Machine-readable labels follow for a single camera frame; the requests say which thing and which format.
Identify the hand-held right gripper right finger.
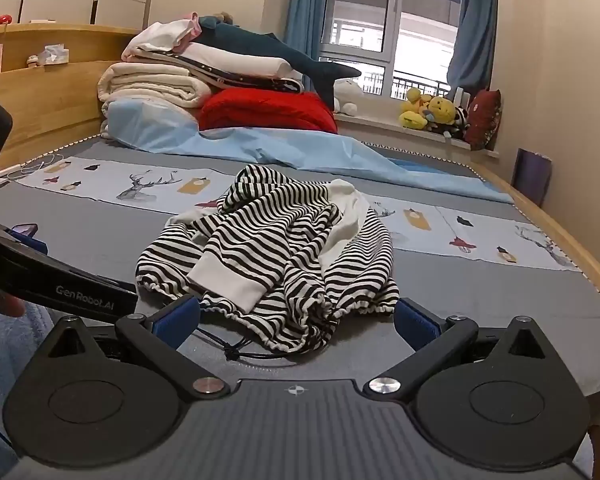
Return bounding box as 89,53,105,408
362,298,549,403

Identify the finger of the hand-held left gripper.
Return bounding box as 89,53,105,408
7,221,49,257

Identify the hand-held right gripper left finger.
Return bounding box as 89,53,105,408
42,294,232,404

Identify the black white striped hoodie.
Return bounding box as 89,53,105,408
135,163,401,361

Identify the person's left hand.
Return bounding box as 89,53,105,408
0,292,27,368

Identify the person's blue fleece clothing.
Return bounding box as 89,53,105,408
0,304,56,441

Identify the wooden headboard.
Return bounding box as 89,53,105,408
0,22,146,173

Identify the blue cloth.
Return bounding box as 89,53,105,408
390,157,462,174

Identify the tissue pack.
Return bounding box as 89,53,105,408
36,45,71,66

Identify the white window sill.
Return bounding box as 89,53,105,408
332,110,501,153

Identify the black white striped plush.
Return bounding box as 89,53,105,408
449,106,472,142

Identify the light blue sheet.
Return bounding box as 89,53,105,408
100,97,516,206

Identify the yellow duck plush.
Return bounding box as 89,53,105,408
399,87,429,131

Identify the yellow round plush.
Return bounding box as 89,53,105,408
424,95,457,135

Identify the red cushion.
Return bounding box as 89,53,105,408
464,89,503,151

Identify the red quilt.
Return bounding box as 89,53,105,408
198,87,340,135

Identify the white bear plush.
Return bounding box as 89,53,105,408
332,77,365,115

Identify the white pink folded cloth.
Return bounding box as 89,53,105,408
121,11,203,61

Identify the white folded quilt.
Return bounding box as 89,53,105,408
172,42,292,81

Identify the dark teal shark plush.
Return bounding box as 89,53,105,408
197,15,363,103

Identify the blue curtain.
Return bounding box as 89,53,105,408
446,0,499,96
285,0,332,68

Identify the window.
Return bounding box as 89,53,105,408
320,0,462,99

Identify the wooden bed side rail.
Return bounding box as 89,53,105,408
472,160,600,480

